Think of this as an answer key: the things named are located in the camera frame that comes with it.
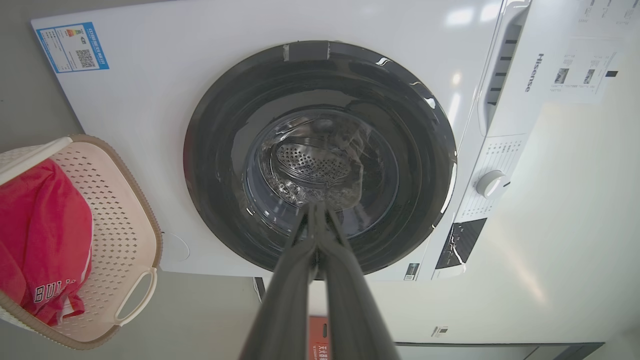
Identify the white round control knob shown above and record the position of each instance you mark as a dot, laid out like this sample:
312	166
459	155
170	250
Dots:
491	184

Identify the dark grey skirting board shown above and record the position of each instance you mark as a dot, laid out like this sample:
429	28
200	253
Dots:
500	351

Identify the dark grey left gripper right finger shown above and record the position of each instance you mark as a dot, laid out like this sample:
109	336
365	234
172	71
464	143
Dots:
355	310

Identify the black glossy display panel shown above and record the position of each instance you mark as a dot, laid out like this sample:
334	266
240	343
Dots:
460	244

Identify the red Bulls jersey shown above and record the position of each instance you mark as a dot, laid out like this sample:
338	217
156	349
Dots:
45	235

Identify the black vertical wall strip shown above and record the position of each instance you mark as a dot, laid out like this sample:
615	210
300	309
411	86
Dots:
259	289

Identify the white detergent drawer front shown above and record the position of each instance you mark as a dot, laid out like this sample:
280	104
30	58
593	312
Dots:
520	75

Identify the black round washing machine door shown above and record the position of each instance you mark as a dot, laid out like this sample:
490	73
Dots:
415	150

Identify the red plastic box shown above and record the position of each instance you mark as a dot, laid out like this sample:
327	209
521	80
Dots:
319	340

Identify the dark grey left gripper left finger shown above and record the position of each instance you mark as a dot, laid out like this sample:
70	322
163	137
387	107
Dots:
285	300

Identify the cream perforated laundry basket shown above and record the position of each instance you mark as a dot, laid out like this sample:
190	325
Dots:
120	215

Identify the white Hisense washing machine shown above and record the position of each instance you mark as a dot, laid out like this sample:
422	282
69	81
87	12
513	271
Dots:
150	125

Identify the blue energy label sticker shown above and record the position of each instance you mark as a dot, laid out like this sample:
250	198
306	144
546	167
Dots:
72	47

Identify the small dark QR sticker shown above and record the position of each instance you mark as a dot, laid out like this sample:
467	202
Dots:
412	271

